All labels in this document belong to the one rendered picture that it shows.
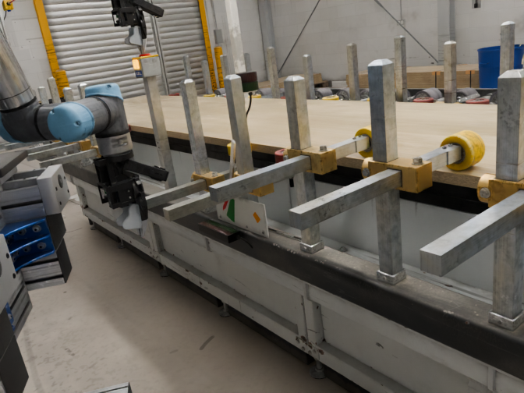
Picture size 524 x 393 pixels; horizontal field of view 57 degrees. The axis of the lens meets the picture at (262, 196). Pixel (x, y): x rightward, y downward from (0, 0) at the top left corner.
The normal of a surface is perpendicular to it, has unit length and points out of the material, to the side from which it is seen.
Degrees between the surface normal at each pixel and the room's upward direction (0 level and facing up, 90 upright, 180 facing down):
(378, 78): 90
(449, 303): 0
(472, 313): 0
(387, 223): 90
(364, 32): 90
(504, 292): 90
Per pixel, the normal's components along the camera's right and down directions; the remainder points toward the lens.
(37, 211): 0.20, 0.29
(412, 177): -0.78, 0.29
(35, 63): 0.66, 0.15
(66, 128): -0.26, 0.34
